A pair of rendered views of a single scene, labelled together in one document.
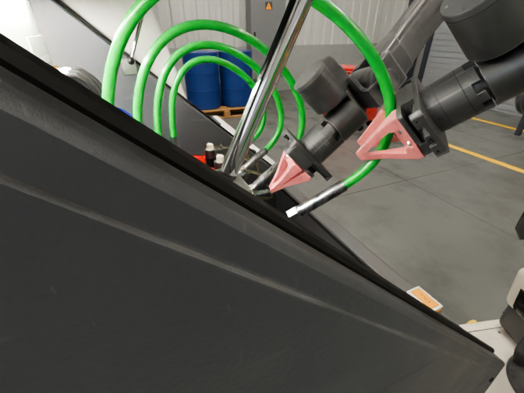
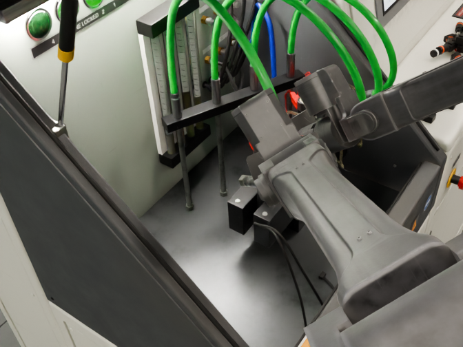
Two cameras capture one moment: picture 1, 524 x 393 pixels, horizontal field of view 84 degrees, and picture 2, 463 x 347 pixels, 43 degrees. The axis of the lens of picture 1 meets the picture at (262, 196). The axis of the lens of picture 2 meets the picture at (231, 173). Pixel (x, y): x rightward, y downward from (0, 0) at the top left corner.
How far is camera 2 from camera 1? 0.82 m
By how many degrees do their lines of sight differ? 50
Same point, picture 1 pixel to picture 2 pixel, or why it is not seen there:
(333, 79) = (316, 93)
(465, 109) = not seen: hidden behind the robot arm
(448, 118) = not seen: hidden behind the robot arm
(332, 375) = (83, 217)
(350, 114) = (324, 131)
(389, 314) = (98, 211)
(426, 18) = (453, 78)
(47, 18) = not seen: outside the picture
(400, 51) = (397, 100)
